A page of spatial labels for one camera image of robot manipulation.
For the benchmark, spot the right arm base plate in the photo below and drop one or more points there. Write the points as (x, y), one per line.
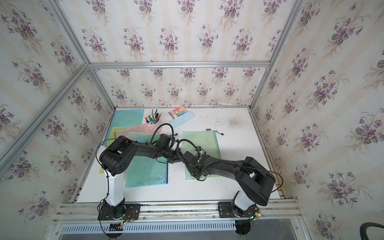
(230, 210)

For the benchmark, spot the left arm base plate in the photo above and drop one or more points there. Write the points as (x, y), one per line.
(119, 213)

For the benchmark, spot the pink metal pen bucket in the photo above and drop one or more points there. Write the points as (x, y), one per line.
(153, 117)

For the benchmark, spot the large teal document bag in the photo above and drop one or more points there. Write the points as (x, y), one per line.
(145, 172)

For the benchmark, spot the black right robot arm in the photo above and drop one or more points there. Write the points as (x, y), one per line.
(256, 182)

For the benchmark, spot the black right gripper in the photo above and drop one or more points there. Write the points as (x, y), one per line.
(191, 171)

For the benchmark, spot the blue mesh document bag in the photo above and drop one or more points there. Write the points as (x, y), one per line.
(125, 118)

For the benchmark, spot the light green document bag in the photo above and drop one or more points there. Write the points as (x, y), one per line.
(135, 148)

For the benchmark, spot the aluminium mounting rail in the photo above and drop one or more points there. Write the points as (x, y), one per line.
(178, 211)

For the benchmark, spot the light blue booklet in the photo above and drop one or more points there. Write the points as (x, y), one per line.
(181, 120)

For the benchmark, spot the yellow mesh document bag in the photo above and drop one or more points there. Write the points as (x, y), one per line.
(111, 134)

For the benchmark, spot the pink mesh document bag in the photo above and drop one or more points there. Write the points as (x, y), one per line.
(140, 130)

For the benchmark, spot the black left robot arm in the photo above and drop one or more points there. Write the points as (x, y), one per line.
(116, 158)

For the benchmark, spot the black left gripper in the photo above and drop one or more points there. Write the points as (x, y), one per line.
(176, 154)

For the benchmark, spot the pale green document bag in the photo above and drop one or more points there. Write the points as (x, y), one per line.
(206, 140)

